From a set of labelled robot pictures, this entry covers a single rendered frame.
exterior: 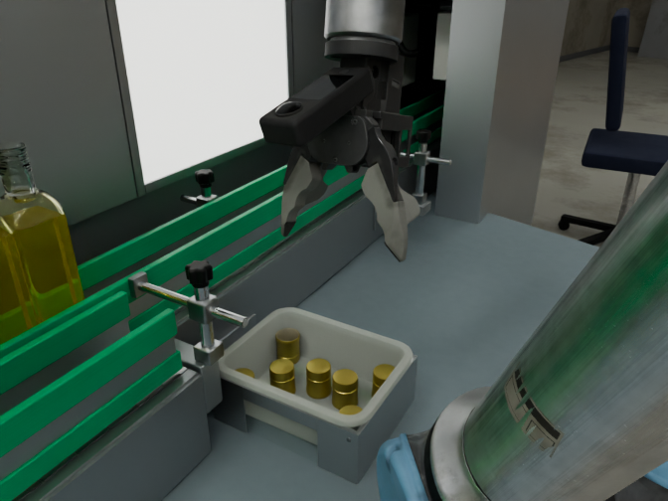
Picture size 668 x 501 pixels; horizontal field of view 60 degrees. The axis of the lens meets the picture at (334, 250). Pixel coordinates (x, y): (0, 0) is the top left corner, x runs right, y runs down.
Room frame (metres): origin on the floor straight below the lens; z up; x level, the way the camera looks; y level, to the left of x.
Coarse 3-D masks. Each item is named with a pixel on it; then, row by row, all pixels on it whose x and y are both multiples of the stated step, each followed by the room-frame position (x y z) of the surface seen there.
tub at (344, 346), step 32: (288, 320) 0.72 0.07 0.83; (320, 320) 0.70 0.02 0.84; (224, 352) 0.62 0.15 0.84; (256, 352) 0.66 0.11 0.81; (320, 352) 0.69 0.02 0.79; (352, 352) 0.67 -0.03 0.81; (384, 352) 0.64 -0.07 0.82; (256, 384) 0.56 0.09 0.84; (384, 384) 0.56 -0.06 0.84; (320, 416) 0.51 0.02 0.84; (352, 416) 0.50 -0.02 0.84
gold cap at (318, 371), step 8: (312, 360) 0.64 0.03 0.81; (320, 360) 0.64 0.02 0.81; (312, 368) 0.62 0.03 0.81; (320, 368) 0.62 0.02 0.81; (328, 368) 0.62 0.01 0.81; (312, 376) 0.61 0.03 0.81; (320, 376) 0.61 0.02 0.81; (328, 376) 0.62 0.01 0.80; (312, 384) 0.61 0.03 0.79; (320, 384) 0.61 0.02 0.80; (328, 384) 0.62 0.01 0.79; (312, 392) 0.61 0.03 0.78; (320, 392) 0.61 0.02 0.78; (328, 392) 0.62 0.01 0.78
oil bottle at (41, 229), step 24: (24, 216) 0.53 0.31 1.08; (48, 216) 0.55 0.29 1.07; (24, 240) 0.52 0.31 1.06; (48, 240) 0.54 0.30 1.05; (24, 264) 0.52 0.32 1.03; (48, 264) 0.53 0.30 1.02; (72, 264) 0.56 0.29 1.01; (48, 288) 0.53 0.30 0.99; (72, 288) 0.55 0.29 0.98; (48, 312) 0.52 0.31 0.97
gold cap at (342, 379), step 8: (336, 376) 0.60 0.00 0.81; (344, 376) 0.60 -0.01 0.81; (352, 376) 0.60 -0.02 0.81; (336, 384) 0.59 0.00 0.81; (344, 384) 0.59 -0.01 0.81; (352, 384) 0.59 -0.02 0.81; (336, 392) 0.59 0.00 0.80; (344, 392) 0.59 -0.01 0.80; (352, 392) 0.59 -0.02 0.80; (336, 400) 0.59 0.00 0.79; (344, 400) 0.59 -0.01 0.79; (352, 400) 0.59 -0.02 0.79; (336, 408) 0.59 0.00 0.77
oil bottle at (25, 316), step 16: (0, 224) 0.51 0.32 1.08; (0, 240) 0.50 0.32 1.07; (0, 256) 0.50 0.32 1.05; (16, 256) 0.51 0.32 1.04; (0, 272) 0.49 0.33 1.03; (16, 272) 0.51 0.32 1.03; (0, 288) 0.49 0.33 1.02; (16, 288) 0.50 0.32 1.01; (0, 304) 0.48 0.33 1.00; (16, 304) 0.50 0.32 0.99; (32, 304) 0.51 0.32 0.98; (0, 320) 0.48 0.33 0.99; (16, 320) 0.49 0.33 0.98; (32, 320) 0.51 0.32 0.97; (0, 336) 0.48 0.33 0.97
